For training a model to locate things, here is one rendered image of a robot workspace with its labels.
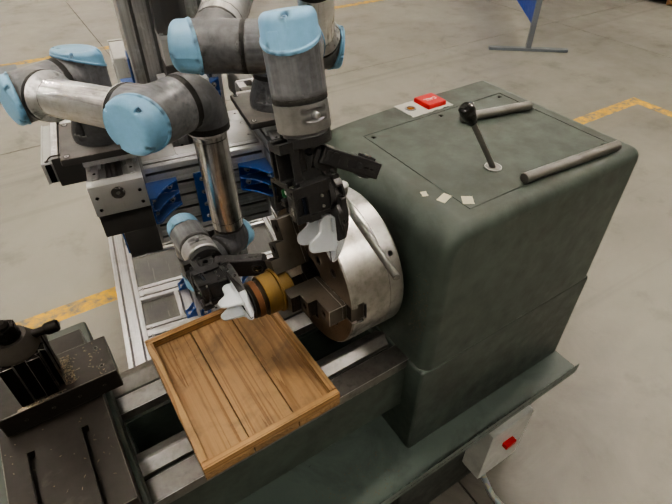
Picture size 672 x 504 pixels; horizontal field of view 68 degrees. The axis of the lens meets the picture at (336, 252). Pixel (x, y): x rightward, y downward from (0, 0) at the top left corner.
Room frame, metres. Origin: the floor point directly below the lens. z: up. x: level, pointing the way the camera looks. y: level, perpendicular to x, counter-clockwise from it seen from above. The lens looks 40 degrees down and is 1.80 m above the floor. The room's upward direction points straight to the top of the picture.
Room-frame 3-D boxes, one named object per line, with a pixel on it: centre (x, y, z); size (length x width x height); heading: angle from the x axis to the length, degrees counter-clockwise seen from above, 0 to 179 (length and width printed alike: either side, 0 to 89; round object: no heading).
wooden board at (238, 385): (0.67, 0.22, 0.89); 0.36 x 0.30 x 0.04; 33
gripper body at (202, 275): (0.77, 0.26, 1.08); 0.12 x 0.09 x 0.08; 33
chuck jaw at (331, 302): (0.69, 0.02, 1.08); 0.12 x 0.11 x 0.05; 33
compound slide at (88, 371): (0.56, 0.53, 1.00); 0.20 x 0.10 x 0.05; 123
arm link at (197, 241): (0.84, 0.30, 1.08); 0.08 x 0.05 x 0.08; 123
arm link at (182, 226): (0.91, 0.34, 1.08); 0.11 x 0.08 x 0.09; 33
